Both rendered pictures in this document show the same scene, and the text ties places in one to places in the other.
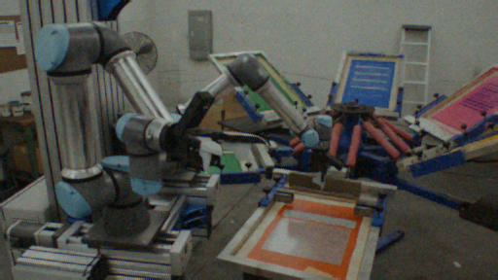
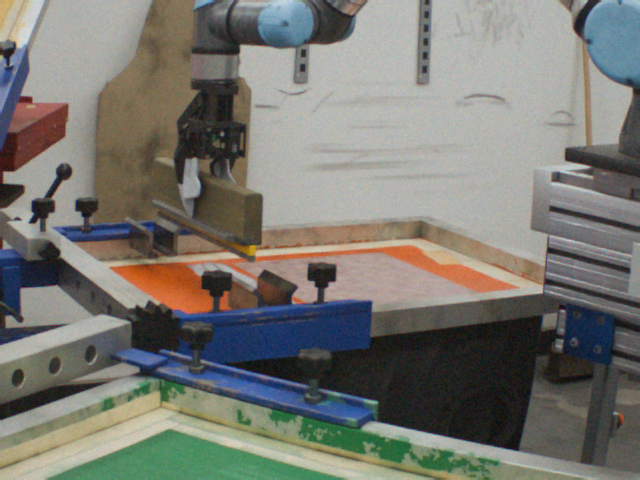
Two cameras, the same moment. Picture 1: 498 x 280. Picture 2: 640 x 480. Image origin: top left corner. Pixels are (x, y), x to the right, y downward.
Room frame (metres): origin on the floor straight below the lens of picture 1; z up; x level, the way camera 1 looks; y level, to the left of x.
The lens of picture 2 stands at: (3.31, 1.03, 1.49)
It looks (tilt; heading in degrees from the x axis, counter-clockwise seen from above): 12 degrees down; 218
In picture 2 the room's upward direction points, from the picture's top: 3 degrees clockwise
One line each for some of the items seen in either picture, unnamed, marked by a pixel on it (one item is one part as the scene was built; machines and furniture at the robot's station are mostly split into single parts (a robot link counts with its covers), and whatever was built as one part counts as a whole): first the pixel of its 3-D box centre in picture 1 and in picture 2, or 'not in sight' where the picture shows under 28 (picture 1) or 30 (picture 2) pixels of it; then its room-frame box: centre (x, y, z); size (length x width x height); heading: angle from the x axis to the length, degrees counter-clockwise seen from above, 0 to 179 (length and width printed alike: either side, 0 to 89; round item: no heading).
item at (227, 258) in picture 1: (312, 228); (322, 273); (1.63, -0.29, 0.97); 0.79 x 0.58 x 0.04; 158
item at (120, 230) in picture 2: (378, 214); (127, 244); (1.75, -0.64, 0.98); 0.30 x 0.05 x 0.07; 158
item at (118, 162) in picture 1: (120, 178); not in sight; (1.16, 0.40, 1.42); 0.13 x 0.12 x 0.14; 147
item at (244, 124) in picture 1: (283, 139); not in sight; (3.14, -0.28, 0.91); 1.34 x 0.40 x 0.08; 38
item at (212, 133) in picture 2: (320, 158); (214, 120); (1.84, -0.35, 1.23); 0.09 x 0.08 x 0.12; 68
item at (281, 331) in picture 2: (271, 196); (268, 329); (1.96, -0.12, 0.98); 0.30 x 0.05 x 0.07; 158
